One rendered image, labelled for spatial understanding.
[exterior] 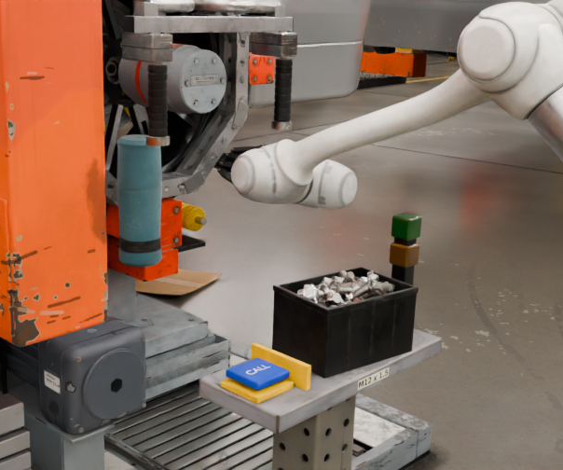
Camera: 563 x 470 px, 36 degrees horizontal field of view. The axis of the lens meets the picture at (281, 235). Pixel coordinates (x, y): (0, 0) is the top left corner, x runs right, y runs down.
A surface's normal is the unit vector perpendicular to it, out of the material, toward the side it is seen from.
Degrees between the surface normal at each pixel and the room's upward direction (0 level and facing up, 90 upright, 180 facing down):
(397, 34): 108
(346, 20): 90
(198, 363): 90
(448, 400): 0
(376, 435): 0
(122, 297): 90
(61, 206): 90
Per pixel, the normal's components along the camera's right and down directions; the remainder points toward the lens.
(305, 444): -0.68, 0.18
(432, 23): -0.60, 0.48
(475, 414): 0.04, -0.96
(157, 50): 0.73, 0.21
